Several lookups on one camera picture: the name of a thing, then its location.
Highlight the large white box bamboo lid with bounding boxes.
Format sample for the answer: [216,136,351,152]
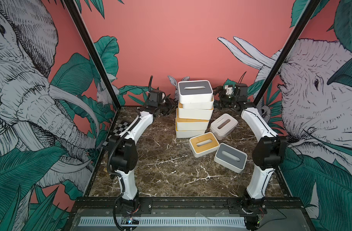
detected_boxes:
[176,116,209,131]

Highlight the white box grey lid back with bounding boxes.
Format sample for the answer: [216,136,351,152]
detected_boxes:
[178,80,213,104]

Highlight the white box grey lid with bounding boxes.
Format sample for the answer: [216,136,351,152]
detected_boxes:
[214,143,248,173]
[178,80,213,104]

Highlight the white box bamboo lid corner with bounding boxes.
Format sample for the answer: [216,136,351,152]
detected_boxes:
[177,103,214,120]

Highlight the small white box bamboo lid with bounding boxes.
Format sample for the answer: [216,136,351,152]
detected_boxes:
[189,132,220,158]

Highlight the white box grey lid front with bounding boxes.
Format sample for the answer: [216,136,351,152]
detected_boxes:
[214,143,248,173]

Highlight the narrow white box bamboo lid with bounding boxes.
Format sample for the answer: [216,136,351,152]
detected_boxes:
[178,97,214,110]

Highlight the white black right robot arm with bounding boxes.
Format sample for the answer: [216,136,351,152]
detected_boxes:
[213,83,287,214]

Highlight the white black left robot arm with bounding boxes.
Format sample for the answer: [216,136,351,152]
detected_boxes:
[107,89,176,214]

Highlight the pink white drip tissue box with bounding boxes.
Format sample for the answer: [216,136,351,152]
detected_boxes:
[210,114,238,141]

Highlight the white box yellow wood lid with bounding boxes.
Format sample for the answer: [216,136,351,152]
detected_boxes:
[176,128,205,139]

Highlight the black white checkerboard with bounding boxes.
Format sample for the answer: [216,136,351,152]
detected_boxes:
[102,121,130,147]

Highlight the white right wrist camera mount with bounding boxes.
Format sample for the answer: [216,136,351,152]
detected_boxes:
[225,85,234,95]

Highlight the black left frame post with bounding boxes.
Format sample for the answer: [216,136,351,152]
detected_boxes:
[64,0,121,110]

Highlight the black frame post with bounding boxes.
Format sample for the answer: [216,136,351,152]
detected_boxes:
[64,0,121,110]
[253,0,321,105]

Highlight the black right frame post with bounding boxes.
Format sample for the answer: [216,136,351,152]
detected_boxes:
[253,0,321,105]

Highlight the white ribbed cable duct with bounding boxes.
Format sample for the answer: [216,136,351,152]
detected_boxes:
[78,217,246,228]

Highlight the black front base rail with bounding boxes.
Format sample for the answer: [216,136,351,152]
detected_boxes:
[67,197,307,222]

